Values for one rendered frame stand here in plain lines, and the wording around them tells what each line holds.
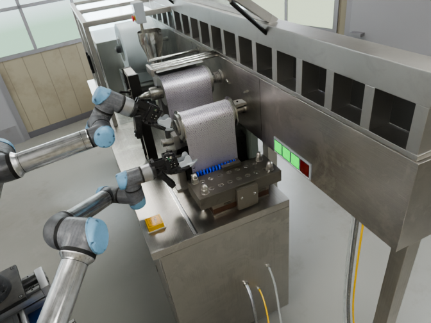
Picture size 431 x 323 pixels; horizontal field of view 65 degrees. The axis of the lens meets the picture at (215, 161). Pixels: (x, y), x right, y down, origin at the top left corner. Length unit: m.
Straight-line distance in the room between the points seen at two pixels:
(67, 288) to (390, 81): 1.06
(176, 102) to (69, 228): 0.79
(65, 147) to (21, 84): 3.64
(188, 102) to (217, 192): 0.50
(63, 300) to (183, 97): 1.01
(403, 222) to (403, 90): 0.35
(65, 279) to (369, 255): 2.02
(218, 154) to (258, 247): 0.49
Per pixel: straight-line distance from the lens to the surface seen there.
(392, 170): 0.99
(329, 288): 2.43
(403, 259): 1.39
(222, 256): 1.62
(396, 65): 0.91
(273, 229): 1.67
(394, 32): 3.51
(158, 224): 1.53
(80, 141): 1.32
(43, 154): 1.34
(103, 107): 1.41
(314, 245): 2.64
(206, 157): 1.58
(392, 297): 1.54
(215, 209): 1.52
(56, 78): 5.00
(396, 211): 1.04
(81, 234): 1.20
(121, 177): 1.49
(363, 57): 0.97
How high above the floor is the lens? 1.94
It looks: 33 degrees down
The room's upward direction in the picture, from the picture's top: 8 degrees counter-clockwise
